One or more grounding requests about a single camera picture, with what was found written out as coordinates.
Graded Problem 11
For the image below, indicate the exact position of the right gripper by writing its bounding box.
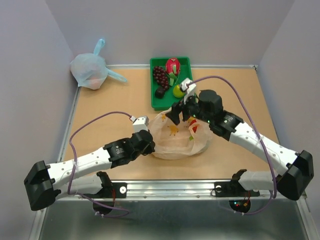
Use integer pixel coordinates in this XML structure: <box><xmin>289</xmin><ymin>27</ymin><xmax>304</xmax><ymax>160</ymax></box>
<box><xmin>165</xmin><ymin>90</ymin><xmax>213</xmax><ymax>125</ymax></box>

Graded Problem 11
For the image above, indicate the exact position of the green pear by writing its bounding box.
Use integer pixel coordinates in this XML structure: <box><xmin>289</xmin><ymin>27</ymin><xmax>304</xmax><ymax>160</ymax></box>
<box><xmin>172</xmin><ymin>84</ymin><xmax>185</xmax><ymax>99</ymax></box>

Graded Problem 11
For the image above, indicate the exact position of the red apple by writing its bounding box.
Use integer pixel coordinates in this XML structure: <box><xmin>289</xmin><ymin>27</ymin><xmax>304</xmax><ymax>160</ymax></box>
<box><xmin>187</xmin><ymin>117</ymin><xmax>199</xmax><ymax>133</ymax></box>

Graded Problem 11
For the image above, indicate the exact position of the orange plastic bag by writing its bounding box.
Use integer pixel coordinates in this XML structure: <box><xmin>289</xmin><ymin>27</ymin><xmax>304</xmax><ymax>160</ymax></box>
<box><xmin>148</xmin><ymin>110</ymin><xmax>213</xmax><ymax>160</ymax></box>

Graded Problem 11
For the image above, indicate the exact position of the dark red grape bunch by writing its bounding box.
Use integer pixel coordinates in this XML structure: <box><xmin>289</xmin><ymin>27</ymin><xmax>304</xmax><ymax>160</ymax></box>
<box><xmin>152</xmin><ymin>66</ymin><xmax>170</xmax><ymax>91</ymax></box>

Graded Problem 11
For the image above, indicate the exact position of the red dragon fruit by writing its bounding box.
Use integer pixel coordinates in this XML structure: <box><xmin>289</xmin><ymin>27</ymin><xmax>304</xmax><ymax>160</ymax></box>
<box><xmin>165</xmin><ymin>57</ymin><xmax>181</xmax><ymax>87</ymax></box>

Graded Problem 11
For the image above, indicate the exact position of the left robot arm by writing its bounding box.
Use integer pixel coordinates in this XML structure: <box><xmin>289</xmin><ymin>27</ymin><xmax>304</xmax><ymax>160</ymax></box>
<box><xmin>23</xmin><ymin>130</ymin><xmax>156</xmax><ymax>211</ymax></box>

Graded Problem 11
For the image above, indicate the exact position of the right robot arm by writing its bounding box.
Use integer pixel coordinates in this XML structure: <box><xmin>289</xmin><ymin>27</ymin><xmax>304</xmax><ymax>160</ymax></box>
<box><xmin>165</xmin><ymin>90</ymin><xmax>314</xmax><ymax>201</ymax></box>

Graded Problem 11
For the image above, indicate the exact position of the blue plastic bag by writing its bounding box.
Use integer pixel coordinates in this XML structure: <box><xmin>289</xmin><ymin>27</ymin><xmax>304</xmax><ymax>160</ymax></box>
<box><xmin>70</xmin><ymin>38</ymin><xmax>128</xmax><ymax>90</ymax></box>

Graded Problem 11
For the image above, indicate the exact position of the green plastic tray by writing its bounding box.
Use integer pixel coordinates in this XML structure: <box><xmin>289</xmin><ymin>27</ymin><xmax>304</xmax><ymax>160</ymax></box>
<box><xmin>149</xmin><ymin>56</ymin><xmax>193</xmax><ymax>111</ymax></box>

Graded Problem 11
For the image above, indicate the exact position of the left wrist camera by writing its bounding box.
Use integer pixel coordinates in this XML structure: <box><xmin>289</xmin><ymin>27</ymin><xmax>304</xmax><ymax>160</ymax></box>
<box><xmin>129</xmin><ymin>115</ymin><xmax>149</xmax><ymax>133</ymax></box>

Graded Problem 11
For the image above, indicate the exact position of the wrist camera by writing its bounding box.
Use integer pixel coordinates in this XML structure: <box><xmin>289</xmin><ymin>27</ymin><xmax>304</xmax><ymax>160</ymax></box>
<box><xmin>129</xmin><ymin>115</ymin><xmax>149</xmax><ymax>133</ymax></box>
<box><xmin>179</xmin><ymin>78</ymin><xmax>197</xmax><ymax>104</ymax></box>

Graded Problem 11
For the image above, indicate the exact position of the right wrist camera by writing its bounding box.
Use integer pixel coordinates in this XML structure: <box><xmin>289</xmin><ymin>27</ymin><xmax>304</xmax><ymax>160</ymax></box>
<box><xmin>179</xmin><ymin>78</ymin><xmax>197</xmax><ymax>104</ymax></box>

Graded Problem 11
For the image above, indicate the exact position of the aluminium mounting rail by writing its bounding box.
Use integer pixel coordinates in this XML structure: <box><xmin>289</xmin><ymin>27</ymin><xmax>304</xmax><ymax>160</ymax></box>
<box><xmin>39</xmin><ymin>178</ymin><xmax>307</xmax><ymax>201</ymax></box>

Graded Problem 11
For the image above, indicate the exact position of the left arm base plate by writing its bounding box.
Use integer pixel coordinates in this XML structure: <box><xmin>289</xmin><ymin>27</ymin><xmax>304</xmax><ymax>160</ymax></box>
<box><xmin>83</xmin><ymin>182</ymin><xmax>128</xmax><ymax>199</ymax></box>

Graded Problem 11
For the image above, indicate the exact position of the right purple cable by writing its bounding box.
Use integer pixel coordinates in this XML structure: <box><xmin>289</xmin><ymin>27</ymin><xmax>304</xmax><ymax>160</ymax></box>
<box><xmin>189</xmin><ymin>76</ymin><xmax>278</xmax><ymax>216</ymax></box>

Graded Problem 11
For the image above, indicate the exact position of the purple cable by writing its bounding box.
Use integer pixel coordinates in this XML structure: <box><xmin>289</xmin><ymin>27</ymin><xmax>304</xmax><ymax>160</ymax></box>
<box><xmin>189</xmin><ymin>76</ymin><xmax>278</xmax><ymax>216</ymax></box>
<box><xmin>67</xmin><ymin>111</ymin><xmax>136</xmax><ymax>218</ymax></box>

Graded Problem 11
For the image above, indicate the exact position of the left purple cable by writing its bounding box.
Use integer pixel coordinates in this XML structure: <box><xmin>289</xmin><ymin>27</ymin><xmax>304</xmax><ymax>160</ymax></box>
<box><xmin>67</xmin><ymin>111</ymin><xmax>136</xmax><ymax>218</ymax></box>

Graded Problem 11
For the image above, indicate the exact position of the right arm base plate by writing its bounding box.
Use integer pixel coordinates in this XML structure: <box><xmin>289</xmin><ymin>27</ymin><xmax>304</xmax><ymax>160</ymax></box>
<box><xmin>211</xmin><ymin>181</ymin><xmax>260</xmax><ymax>198</ymax></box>

